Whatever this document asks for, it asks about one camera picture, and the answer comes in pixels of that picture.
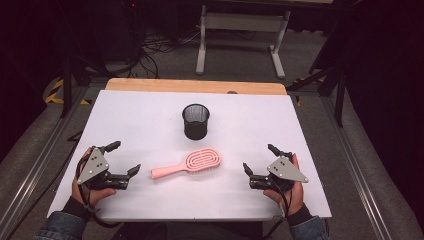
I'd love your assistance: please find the person's right hand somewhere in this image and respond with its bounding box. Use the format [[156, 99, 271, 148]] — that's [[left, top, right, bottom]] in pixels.
[[263, 153, 305, 217]]

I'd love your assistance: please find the bundle of black floor cables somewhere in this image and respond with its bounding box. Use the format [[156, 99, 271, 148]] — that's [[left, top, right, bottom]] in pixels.
[[123, 26, 203, 80]]

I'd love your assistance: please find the black mesh cup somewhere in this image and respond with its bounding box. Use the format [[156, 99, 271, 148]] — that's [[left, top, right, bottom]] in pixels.
[[181, 103, 211, 141]]

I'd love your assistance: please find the right hand-held gripper cable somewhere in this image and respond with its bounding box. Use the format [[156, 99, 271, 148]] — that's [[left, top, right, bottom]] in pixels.
[[262, 181, 295, 240]]

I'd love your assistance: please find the hand-held gripper cable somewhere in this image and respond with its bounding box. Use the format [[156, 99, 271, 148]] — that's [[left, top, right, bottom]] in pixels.
[[75, 156, 123, 230], [262, 181, 295, 240]]

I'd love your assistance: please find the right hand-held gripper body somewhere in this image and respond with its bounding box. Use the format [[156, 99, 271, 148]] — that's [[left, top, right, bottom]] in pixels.
[[249, 151, 310, 194]]

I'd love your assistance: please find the black metal stand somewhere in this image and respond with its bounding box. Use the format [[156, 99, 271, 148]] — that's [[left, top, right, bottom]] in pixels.
[[54, 53, 113, 119], [286, 59, 349, 128]]

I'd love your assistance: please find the left hand-held gripper cable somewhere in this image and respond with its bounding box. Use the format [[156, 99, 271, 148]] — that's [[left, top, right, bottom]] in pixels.
[[75, 156, 123, 230]]

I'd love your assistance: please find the yellow black hazard tape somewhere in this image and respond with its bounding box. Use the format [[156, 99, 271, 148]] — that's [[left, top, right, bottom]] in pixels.
[[44, 77, 93, 106], [292, 77, 326, 108]]

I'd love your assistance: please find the aluminium floor rail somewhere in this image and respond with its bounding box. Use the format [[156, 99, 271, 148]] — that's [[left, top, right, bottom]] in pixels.
[[319, 95, 396, 240], [0, 84, 93, 236]]

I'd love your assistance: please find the pink hairbrush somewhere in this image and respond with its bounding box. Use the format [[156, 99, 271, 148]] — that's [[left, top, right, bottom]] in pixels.
[[150, 147, 222, 180]]

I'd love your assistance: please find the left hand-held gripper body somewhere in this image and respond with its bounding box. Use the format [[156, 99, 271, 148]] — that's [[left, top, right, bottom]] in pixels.
[[76, 145, 131, 192]]

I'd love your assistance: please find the white board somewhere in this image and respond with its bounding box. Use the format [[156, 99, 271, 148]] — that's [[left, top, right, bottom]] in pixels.
[[47, 89, 333, 223]]

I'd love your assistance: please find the person's left hand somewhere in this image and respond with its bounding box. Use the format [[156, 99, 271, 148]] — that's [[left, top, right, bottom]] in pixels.
[[71, 147, 118, 208]]

